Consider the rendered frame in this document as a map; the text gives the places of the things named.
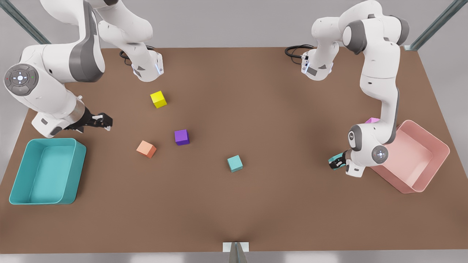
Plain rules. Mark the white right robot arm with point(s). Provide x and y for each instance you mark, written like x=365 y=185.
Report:
x=51 y=69

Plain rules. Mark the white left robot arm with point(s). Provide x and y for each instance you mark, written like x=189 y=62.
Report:
x=378 y=73

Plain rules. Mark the orange cube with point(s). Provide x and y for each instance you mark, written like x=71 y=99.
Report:
x=146 y=149

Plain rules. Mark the pink cube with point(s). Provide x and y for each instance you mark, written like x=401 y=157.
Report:
x=373 y=120

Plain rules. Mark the yellow cube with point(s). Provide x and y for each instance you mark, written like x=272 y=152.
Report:
x=158 y=99

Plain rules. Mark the teal plastic bin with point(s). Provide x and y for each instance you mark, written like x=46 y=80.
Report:
x=47 y=171

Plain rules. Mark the purple cube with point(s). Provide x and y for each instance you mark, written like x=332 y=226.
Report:
x=181 y=137

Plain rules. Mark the pink plastic bin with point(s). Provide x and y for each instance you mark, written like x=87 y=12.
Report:
x=420 y=157

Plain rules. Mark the teal blue cube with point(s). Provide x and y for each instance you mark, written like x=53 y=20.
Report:
x=235 y=163

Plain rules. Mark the silver frame post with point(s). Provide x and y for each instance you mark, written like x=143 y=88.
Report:
x=236 y=252
x=437 y=23
x=25 y=22

